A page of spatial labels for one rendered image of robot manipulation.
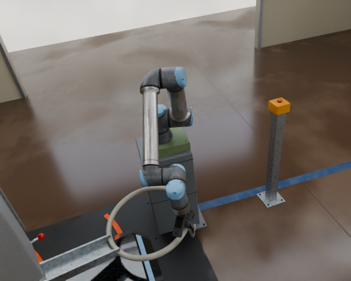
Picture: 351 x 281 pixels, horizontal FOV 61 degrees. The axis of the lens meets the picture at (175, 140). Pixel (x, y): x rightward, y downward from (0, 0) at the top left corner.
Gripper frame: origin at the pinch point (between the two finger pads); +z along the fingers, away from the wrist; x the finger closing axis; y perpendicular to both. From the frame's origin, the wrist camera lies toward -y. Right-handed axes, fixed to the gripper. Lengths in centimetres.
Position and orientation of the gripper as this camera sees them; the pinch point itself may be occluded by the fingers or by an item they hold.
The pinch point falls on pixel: (187, 235)
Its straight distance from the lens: 170.0
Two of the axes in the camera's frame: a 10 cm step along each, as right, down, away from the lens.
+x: -9.0, -0.8, 4.3
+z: 2.1, 7.7, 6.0
